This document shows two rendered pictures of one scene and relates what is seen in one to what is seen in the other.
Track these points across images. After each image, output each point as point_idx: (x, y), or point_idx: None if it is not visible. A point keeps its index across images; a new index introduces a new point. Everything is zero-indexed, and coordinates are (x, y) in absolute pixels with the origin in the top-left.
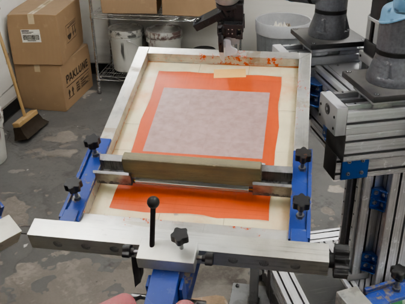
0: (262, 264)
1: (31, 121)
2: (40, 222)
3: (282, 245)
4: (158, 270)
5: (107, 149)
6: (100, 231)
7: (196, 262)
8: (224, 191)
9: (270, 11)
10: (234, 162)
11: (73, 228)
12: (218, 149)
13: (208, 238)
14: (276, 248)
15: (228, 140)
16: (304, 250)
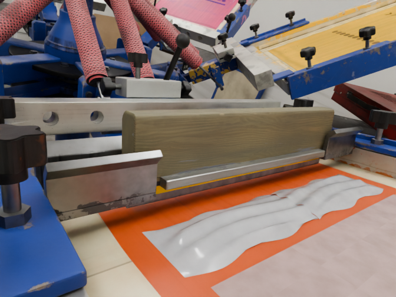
0: (47, 119)
1: None
2: (272, 101)
3: (17, 100)
4: None
5: (388, 151)
6: (227, 100)
7: (119, 93)
8: (197, 194)
9: None
10: (186, 111)
11: (247, 100)
12: (336, 252)
13: (127, 100)
14: (27, 99)
15: (372, 291)
16: None
